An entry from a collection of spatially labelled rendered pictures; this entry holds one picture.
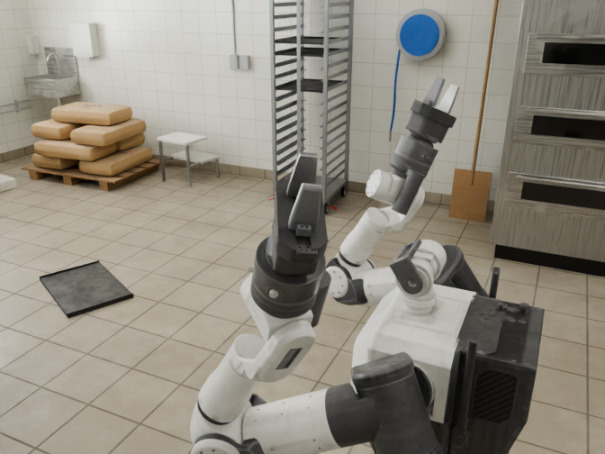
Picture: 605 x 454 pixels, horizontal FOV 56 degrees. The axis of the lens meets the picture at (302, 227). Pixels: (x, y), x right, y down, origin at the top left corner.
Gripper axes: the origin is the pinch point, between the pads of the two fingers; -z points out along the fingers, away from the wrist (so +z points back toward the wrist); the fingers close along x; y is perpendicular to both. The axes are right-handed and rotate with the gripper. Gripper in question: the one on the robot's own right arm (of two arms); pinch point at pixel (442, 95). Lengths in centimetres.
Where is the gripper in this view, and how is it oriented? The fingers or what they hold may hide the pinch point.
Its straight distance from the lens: 128.4
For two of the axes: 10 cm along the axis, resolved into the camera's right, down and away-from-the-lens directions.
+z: -3.9, 8.9, 2.4
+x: -7.4, -1.4, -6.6
